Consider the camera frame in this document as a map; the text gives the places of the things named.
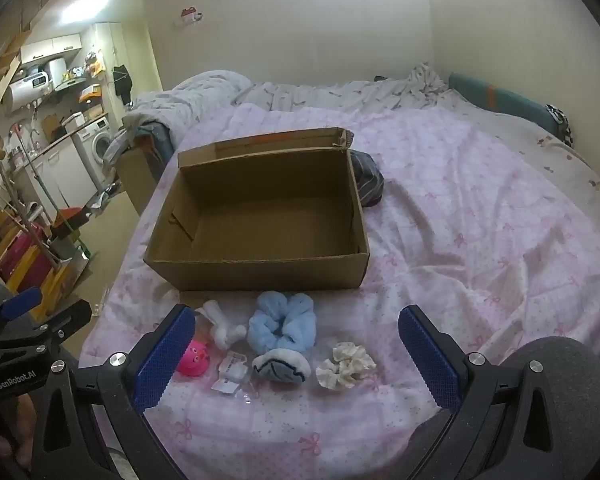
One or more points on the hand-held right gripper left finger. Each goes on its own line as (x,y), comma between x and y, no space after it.
(162,357)

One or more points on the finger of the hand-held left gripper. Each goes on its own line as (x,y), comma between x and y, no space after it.
(67,321)
(20,304)

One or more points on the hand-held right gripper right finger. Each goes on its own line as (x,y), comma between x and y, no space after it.
(430,360)

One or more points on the pink rubber toy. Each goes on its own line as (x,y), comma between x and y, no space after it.
(194,357)

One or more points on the cream ruffled scrunchie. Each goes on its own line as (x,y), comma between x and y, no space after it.
(345,365)

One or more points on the white fluffy dark-trimmed sock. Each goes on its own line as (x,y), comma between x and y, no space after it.
(280,365)

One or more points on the light blue fluffy scrunchie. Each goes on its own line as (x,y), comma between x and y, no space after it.
(280,327)

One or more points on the cardboard box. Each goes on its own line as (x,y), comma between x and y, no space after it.
(260,220)

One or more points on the person's left hand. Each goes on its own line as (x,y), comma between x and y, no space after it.
(10,425)

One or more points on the yellow rack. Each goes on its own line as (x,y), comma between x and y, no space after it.
(55,280)

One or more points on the red storage bin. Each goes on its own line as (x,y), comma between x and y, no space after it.
(22,257)

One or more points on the white knotted cloth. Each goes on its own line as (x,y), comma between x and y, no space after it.
(222,327)

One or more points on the red and black box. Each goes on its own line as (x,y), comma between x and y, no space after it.
(72,220)

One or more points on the white base cabinet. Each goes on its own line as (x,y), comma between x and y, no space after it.
(67,175)

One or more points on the white washing machine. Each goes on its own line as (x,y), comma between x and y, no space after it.
(96,147)

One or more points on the dark striped cloth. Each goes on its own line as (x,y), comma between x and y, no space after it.
(369,180)

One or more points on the pile of clothes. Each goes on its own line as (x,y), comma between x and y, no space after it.
(140,135)

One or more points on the white water heater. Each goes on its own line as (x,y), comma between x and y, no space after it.
(25,94)

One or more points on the wooden ladder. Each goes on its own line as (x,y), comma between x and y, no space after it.
(2,85)

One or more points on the white countertop oven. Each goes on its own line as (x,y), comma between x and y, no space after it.
(34,77)

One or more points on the white printed bed sheet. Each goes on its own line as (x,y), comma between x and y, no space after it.
(570,170)

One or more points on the white pot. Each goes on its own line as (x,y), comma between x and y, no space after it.
(56,70)

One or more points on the black hanging garment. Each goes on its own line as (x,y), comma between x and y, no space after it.
(122,84)

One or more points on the teal bolster pillow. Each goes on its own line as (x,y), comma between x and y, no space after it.
(505,97)

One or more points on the black and white patterned cloth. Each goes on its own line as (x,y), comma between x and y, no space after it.
(561,120)

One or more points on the grey floral duvet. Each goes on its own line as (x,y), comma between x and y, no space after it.
(300,92)

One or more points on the white wall cabinets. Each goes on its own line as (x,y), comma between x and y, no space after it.
(52,47)

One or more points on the red and white wall hook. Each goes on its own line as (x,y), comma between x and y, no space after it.
(192,14)

